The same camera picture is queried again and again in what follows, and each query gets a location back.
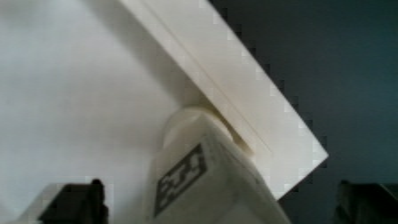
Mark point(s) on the white square tabletop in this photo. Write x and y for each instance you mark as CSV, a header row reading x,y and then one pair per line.
x,y
109,63

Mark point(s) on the white leg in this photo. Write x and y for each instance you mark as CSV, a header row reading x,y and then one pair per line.
x,y
207,189

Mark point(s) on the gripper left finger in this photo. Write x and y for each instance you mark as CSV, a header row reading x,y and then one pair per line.
x,y
77,206

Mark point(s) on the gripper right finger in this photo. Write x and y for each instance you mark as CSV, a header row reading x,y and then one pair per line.
x,y
367,203

